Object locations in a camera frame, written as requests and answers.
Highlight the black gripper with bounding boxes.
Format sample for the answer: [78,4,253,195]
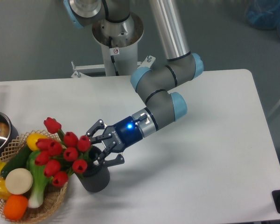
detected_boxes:
[86,116,143,166]

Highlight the red tulip bouquet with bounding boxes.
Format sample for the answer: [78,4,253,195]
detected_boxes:
[35,117,93,187]

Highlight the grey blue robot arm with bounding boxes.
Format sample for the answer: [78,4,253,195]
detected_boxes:
[64,0,203,167]

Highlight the dark grey ribbed vase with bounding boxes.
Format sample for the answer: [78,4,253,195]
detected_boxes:
[80,146,110,193]

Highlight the yellow squash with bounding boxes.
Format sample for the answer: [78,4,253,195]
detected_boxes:
[26,133,48,151]

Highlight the woven wicker basket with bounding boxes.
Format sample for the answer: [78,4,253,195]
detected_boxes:
[0,130,68,224]

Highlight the green bok choy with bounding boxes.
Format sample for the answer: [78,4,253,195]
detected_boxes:
[26,151,50,209]

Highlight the green cucumber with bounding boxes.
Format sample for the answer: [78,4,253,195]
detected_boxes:
[0,144,32,178]

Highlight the cream round radish slice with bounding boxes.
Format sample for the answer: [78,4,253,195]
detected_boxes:
[5,168,33,195]

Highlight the orange fruit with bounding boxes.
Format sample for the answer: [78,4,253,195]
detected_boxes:
[3,195,28,221]

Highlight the yellow bell pepper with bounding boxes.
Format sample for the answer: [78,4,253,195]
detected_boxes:
[0,177,12,200]

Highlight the blue plastic bag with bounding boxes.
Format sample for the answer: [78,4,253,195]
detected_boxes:
[245,0,280,38]

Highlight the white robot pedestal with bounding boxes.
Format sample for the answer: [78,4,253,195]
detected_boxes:
[71,12,156,78]

